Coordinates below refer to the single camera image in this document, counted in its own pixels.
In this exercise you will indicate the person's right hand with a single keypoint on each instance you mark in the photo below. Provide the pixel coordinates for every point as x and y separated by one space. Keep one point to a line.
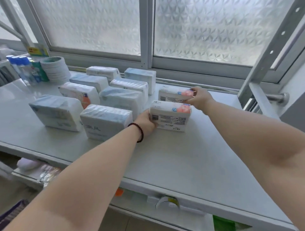
202 98

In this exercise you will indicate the person's left hand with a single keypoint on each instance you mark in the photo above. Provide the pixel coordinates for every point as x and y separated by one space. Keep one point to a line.
145 125

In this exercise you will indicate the person's left thumb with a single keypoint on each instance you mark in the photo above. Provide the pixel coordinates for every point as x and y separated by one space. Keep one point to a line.
154 126

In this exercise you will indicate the person's right thumb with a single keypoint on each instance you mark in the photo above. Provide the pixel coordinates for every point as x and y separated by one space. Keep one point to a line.
189 101

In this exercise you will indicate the white tissue pack pink label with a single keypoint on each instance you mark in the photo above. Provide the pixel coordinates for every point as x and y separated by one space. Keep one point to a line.
170 115
172 94

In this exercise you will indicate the person's left forearm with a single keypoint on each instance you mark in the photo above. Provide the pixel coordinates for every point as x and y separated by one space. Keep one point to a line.
90 180

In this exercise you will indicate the person's right forearm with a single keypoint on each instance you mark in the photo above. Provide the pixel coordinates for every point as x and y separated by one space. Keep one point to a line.
257 145

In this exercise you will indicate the group of wrapped tissue bundles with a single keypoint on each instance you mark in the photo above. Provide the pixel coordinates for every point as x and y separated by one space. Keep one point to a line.
104 104

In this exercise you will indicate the frosted glass window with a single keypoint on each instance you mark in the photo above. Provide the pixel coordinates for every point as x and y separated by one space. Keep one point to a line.
202 31

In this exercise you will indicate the orange small item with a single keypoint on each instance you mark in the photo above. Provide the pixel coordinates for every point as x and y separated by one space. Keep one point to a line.
119 192

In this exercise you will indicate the shiny foil packet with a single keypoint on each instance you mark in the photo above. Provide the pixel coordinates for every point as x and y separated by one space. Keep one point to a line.
50 176

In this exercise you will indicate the green packet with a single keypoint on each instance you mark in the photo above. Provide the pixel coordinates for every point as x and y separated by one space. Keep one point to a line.
224 224

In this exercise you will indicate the green box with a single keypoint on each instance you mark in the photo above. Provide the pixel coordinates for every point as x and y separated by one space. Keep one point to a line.
39 70

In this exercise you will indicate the pink soft packet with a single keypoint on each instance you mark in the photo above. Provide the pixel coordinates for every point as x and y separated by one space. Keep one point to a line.
28 163

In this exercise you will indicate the blue capped bottles pack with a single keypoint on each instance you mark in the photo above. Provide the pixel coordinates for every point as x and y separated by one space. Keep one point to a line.
21 69

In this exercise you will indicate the purple packet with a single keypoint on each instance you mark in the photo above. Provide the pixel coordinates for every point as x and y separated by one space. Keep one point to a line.
12 211

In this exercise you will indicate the white perforated metal post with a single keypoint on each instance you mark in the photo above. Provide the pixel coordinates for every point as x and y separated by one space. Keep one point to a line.
269 52

